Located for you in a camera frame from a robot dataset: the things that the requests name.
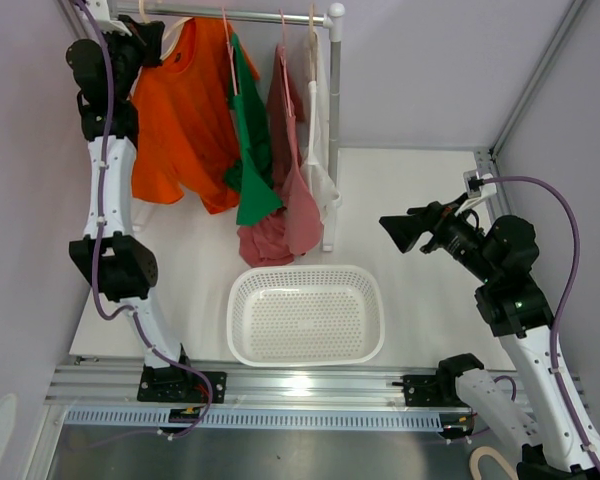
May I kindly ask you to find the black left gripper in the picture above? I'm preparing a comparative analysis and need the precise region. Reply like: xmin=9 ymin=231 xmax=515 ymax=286
xmin=95 ymin=15 xmax=163 ymax=101

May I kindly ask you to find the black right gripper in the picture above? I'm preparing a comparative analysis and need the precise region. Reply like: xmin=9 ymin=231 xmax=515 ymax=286
xmin=379 ymin=193 xmax=499 ymax=284

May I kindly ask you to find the beige wooden hanger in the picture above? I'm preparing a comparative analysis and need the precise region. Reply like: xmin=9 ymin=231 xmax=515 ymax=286
xmin=137 ymin=0 xmax=189 ymax=60

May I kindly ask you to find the pink hanger of green shirt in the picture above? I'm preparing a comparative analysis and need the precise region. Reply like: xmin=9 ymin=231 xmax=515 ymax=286
xmin=221 ymin=6 xmax=239 ymax=96

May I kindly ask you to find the white t shirt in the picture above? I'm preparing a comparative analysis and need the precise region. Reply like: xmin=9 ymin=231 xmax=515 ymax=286
xmin=301 ymin=29 xmax=341 ymax=223

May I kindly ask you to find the orange t shirt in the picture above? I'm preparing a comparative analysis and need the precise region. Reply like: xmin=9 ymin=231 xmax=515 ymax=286
xmin=131 ymin=18 xmax=240 ymax=214

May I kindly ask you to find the pink t shirt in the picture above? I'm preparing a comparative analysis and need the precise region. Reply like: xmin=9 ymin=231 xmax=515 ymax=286
xmin=238 ymin=44 xmax=323 ymax=267

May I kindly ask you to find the green t shirt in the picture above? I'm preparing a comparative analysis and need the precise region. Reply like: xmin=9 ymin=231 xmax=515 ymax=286
xmin=224 ymin=33 xmax=283 ymax=226

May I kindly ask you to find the beige hanger of white shirt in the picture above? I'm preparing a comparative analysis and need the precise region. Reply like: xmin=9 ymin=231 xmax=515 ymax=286
xmin=307 ymin=2 xmax=317 ymax=82

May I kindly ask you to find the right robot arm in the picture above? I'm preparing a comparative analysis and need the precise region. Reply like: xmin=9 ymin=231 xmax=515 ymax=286
xmin=379 ymin=200 xmax=600 ymax=479

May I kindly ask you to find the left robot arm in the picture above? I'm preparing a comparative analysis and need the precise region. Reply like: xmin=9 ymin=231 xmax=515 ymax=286
xmin=66 ymin=13 xmax=227 ymax=404

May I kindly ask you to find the beige hanger on floor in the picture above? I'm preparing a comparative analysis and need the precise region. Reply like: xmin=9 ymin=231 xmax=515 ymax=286
xmin=468 ymin=446 xmax=521 ymax=480

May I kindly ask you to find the white perforated plastic basket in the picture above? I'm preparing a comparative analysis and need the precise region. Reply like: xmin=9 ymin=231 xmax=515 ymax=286
xmin=226 ymin=265 xmax=385 ymax=368

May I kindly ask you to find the white and silver clothes rack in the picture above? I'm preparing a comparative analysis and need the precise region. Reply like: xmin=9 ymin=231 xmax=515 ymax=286
xmin=99 ymin=0 xmax=347 ymax=253

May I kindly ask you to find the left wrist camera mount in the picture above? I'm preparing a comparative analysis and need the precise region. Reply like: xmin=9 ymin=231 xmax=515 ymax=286
xmin=84 ymin=0 xmax=131 ymax=36

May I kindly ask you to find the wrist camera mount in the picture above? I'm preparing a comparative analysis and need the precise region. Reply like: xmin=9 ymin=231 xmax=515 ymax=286
xmin=84 ymin=0 xmax=131 ymax=36
xmin=452 ymin=170 xmax=497 ymax=216

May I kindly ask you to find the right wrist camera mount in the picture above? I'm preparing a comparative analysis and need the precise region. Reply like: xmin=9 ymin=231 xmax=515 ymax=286
xmin=452 ymin=170 xmax=497 ymax=216

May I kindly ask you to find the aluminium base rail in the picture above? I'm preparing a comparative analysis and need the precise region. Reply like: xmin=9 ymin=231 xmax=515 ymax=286
xmin=43 ymin=363 xmax=589 ymax=414

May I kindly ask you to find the white slotted cable duct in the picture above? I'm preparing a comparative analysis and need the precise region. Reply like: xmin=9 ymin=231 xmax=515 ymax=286
xmin=64 ymin=406 xmax=443 ymax=433

